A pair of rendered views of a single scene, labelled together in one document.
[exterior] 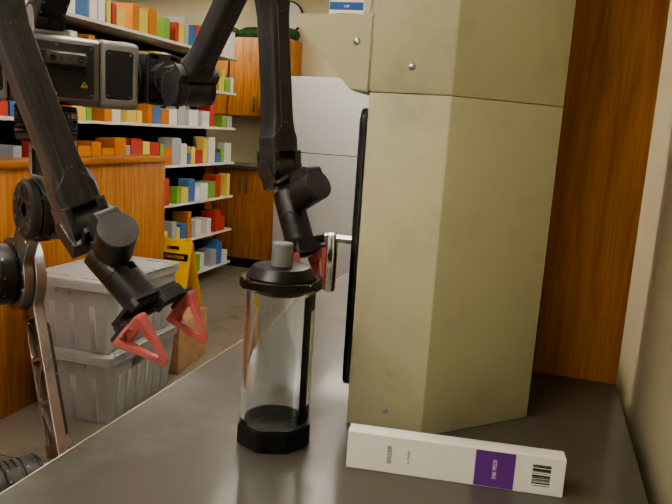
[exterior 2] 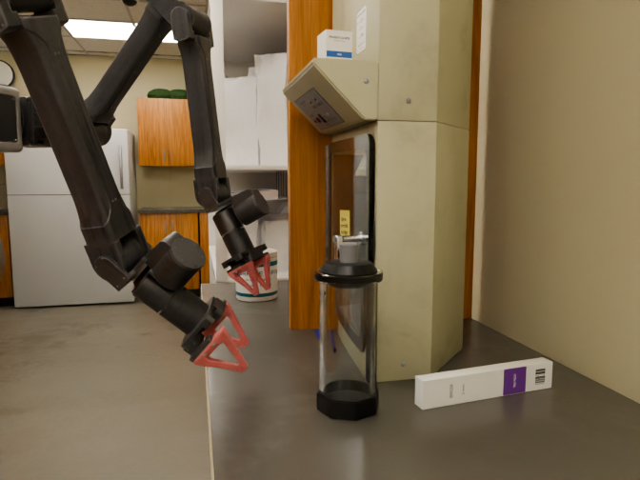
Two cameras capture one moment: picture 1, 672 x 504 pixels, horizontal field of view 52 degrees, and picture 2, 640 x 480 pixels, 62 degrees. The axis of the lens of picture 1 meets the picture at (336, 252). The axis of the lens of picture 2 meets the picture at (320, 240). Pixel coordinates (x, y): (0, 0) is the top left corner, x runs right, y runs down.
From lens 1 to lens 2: 0.55 m
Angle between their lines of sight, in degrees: 30
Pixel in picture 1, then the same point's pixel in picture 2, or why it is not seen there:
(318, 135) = (50, 178)
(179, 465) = (319, 448)
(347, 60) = (359, 95)
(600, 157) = not seen: hidden behind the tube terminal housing
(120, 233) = (191, 256)
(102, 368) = not seen: outside the picture
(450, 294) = (438, 267)
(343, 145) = not seen: hidden behind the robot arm
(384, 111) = (390, 134)
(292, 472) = (398, 425)
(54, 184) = (102, 218)
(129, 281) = (190, 302)
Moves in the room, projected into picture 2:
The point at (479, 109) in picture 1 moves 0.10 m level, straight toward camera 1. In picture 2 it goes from (445, 131) to (478, 127)
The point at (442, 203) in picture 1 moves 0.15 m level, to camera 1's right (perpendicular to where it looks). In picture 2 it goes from (434, 200) to (493, 199)
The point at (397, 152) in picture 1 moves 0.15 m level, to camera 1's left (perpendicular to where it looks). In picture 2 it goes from (401, 165) to (328, 164)
